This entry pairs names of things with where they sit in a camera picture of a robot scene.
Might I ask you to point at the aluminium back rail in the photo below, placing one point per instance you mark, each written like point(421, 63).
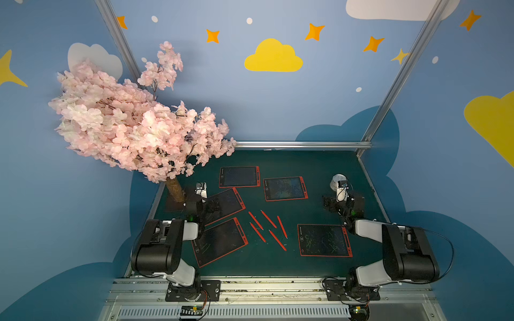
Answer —
point(317, 145)

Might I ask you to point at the red tablet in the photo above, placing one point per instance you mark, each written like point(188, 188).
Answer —
point(285, 189)
point(230, 202)
point(247, 176)
point(219, 241)
point(326, 241)

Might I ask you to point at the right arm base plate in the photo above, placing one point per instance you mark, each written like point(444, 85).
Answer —
point(342, 290)

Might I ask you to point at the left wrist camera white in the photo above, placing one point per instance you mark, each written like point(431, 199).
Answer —
point(201, 190)

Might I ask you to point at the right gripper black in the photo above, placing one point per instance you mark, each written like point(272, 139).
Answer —
point(333, 202)

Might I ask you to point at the left circuit board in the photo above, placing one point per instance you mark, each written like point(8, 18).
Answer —
point(192, 312)

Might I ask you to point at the silver tin can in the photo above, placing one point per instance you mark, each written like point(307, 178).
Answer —
point(335, 179)

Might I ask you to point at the right circuit board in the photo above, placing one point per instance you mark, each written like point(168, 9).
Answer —
point(359, 313)

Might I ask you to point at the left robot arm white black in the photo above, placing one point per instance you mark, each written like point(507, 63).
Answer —
point(158, 254)

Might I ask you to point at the circuit board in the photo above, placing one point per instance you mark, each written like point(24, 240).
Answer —
point(359, 313)
point(192, 312)

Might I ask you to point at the red stylus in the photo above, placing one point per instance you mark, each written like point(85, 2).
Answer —
point(268, 219)
point(256, 220)
point(258, 233)
point(282, 227)
point(277, 240)

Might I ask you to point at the aluminium rail frame front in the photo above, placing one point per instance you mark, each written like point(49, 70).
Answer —
point(267, 298)

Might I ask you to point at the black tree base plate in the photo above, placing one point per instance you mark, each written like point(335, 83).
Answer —
point(189, 205)

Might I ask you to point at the pink cherry blossom tree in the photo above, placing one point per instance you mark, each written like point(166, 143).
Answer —
point(123, 125)

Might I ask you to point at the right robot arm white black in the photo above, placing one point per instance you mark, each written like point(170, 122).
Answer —
point(407, 255)

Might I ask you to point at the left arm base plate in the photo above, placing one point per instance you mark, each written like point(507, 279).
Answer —
point(204, 290)

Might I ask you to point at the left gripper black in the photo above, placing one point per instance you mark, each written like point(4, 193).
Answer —
point(193, 199)

